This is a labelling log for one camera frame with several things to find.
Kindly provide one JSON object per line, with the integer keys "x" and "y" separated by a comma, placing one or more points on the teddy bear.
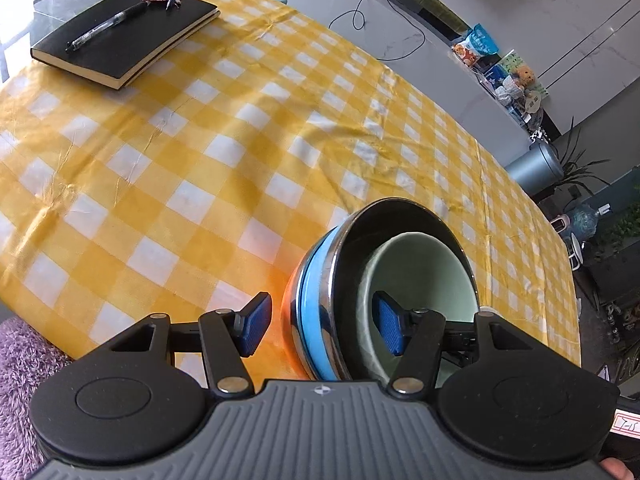
{"x": 524, "y": 77}

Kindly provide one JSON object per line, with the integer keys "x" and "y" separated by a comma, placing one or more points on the black notebook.
{"x": 125, "y": 35}

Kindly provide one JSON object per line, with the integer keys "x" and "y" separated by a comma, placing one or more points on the blue snack bag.
{"x": 475, "y": 45}

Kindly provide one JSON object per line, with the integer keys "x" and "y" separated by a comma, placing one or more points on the tall potted plant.
{"x": 582, "y": 160}

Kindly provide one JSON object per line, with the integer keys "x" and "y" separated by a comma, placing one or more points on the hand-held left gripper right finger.
{"x": 387, "y": 325}

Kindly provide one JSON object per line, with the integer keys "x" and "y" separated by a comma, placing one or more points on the yellow checkered tablecloth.
{"x": 200, "y": 160}

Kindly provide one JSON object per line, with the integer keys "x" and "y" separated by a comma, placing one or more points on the grey trash bin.
{"x": 537, "y": 167}

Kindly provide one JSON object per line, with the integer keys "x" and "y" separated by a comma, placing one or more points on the blue bowl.
{"x": 315, "y": 310}

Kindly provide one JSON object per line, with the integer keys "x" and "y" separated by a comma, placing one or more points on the black pen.
{"x": 107, "y": 25}

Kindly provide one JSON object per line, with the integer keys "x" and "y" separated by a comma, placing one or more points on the pale green bowl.
{"x": 425, "y": 270}

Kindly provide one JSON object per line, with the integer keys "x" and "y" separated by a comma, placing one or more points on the short dark pen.
{"x": 172, "y": 1}

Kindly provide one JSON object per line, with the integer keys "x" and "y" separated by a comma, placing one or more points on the purple fuzzy cushion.
{"x": 25, "y": 385}

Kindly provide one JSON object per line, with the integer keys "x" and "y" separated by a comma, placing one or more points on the white marble television cabinet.
{"x": 400, "y": 25}

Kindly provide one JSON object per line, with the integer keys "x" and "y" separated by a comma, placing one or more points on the blue water bottle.
{"x": 587, "y": 222}

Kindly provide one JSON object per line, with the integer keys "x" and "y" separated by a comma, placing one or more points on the person's right hand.
{"x": 617, "y": 470}

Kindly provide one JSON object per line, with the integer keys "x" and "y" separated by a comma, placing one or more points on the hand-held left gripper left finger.
{"x": 255, "y": 325}

